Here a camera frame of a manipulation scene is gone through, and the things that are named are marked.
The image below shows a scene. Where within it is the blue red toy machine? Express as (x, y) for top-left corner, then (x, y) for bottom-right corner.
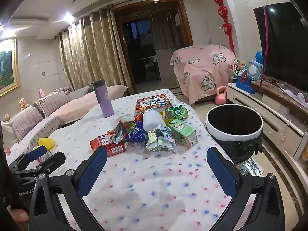
(235, 66), (255, 94)

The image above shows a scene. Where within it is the wooden door frame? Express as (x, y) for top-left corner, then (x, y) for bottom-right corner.
(112, 0), (194, 90)

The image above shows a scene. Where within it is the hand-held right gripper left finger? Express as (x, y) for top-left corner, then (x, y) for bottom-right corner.
(28, 146), (108, 231)

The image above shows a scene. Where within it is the gold framed painting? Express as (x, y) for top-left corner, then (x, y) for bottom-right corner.
(0, 37), (21, 98)

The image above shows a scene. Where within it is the white spiky ball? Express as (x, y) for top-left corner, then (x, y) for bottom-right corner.
(142, 111), (166, 135)

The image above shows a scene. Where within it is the green drink carton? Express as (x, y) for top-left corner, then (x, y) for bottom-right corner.
(168, 120), (198, 149)

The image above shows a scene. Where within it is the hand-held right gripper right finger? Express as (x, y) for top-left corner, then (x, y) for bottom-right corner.
(206, 147), (285, 231)

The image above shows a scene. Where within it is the ferris wheel toy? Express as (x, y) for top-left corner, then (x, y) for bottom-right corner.
(230, 58), (248, 80)

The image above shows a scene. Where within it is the green foil wrapper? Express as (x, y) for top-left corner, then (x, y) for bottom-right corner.
(164, 105), (189, 126)

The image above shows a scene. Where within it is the pink heart print cover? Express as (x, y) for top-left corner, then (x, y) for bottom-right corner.
(170, 44), (237, 106)

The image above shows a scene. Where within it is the white bowl black inside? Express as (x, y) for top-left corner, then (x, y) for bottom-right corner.
(205, 104), (264, 165)

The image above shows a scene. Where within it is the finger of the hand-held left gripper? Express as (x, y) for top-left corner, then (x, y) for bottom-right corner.
(8, 146), (49, 174)
(14, 151), (66, 181)

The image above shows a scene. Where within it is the beige patterned curtain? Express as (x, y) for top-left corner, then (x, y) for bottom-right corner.
(58, 5), (135, 94)

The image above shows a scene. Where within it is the dark blue wrapper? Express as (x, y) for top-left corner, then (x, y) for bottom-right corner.
(126, 121), (148, 143)

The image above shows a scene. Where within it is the red cardboard box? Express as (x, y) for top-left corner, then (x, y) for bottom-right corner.
(90, 135), (126, 157)

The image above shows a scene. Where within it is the light blue toy box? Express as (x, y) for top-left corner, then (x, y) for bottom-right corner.
(247, 60), (263, 80)

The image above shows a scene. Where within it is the silver foil wrapper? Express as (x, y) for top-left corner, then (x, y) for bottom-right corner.
(107, 121), (130, 145)

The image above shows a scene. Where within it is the pink kettlebell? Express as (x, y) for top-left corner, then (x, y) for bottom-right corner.
(215, 86), (229, 105)

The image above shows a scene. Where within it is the orange wrapper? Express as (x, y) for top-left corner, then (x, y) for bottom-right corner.
(127, 114), (145, 129)

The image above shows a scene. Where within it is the pink covered sofa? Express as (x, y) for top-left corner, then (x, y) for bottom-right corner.
(0, 84), (128, 154)

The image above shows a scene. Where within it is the yellow toy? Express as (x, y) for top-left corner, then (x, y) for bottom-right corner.
(38, 138), (57, 151)

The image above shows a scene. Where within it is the person's left hand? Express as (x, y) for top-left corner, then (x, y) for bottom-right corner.
(8, 208), (29, 223)

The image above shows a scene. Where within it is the white television stand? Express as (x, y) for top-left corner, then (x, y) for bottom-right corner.
(226, 80), (308, 166)

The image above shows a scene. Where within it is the pink striped cushion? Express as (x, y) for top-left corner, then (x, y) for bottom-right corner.
(40, 91), (71, 117)
(11, 107), (45, 140)

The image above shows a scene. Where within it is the white dotted tablecloth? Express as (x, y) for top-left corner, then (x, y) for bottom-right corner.
(6, 89), (259, 231)

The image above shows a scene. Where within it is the red hanging decoration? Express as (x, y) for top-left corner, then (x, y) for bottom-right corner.
(209, 0), (235, 53)

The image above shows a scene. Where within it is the black television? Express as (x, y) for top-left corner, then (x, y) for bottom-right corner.
(253, 2), (308, 93)

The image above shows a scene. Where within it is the purple thermos bottle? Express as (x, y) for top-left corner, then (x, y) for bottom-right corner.
(91, 79), (115, 118)

